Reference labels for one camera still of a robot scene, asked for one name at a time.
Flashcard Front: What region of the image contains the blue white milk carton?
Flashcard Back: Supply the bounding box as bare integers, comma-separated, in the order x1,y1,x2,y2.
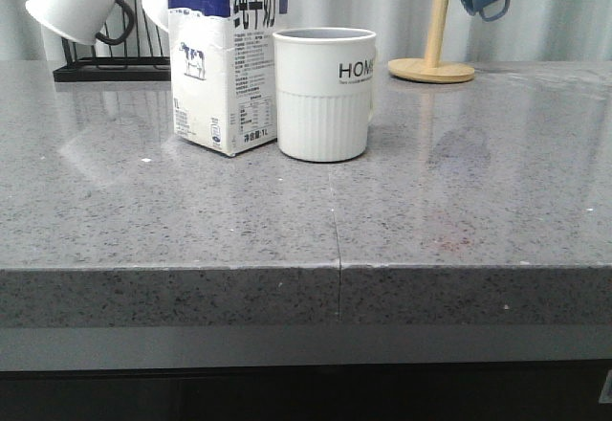
167,0,288,157

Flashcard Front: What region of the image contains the white ribbed HOME cup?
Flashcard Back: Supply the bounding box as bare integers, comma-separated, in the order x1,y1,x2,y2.
273,27,376,163

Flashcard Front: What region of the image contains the white enamel mug black handle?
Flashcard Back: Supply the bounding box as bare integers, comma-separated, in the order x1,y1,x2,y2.
25,0,136,46

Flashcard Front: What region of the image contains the white pleated curtain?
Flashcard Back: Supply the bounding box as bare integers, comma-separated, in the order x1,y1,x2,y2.
1,0,611,61

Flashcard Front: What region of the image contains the wooden mug tree stand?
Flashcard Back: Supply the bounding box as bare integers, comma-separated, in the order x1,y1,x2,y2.
387,0,475,84

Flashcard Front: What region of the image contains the black wire mug rack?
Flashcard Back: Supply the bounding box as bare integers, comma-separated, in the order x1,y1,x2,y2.
53,0,170,82

